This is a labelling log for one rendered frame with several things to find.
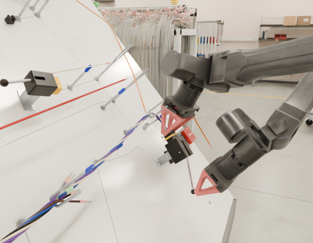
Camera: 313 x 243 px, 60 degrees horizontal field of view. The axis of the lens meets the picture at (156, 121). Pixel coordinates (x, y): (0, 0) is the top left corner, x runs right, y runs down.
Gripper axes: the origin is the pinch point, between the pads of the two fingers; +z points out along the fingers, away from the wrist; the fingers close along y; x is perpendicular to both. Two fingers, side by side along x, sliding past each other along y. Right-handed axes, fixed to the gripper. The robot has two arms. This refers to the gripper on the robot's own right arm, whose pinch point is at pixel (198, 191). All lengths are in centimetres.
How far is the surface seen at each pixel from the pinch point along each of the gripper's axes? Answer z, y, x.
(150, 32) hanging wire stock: -6, -51, -69
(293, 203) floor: 43, -192, 64
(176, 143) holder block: -4.8, 1.7, -12.4
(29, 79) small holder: -6.5, 32.4, -33.1
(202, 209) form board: 6.9, -7.1, 4.6
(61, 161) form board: 2.4, 28.7, -20.7
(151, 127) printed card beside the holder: 1.7, -5.7, -22.3
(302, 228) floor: 42, -161, 74
